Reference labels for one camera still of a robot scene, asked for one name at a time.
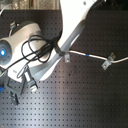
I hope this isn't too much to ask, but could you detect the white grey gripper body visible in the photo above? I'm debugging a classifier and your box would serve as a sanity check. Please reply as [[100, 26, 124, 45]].
[[9, 60, 30, 81]]

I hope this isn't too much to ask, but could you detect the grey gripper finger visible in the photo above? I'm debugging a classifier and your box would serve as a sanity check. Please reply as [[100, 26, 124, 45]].
[[25, 74, 38, 92], [10, 91, 19, 104]]

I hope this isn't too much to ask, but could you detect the white cable with blue mark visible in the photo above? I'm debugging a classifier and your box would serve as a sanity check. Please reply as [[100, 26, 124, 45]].
[[68, 50, 128, 65]]

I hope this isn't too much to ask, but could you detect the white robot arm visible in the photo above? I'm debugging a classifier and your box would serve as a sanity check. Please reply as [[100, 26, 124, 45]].
[[0, 0, 103, 105]]

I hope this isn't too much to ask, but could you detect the black small bracket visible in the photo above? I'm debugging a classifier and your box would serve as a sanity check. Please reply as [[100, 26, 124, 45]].
[[5, 80, 24, 95]]

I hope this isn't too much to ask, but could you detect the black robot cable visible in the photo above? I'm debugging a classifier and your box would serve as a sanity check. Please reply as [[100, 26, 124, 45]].
[[5, 34, 63, 69]]

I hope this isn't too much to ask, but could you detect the metal cable clip left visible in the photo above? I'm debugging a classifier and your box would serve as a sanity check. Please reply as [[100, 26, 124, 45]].
[[64, 52, 70, 63]]

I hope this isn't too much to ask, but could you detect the metal cable clip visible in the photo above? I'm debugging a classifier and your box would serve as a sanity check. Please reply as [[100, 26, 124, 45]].
[[110, 52, 116, 60], [64, 52, 70, 63], [102, 60, 111, 70]]

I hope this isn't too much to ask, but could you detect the metal cable clip middle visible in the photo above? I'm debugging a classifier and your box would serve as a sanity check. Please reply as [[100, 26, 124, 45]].
[[102, 60, 111, 70]]

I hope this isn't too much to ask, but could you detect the metal cable clip right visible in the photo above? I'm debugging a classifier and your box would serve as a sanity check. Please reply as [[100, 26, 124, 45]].
[[110, 52, 116, 60]]

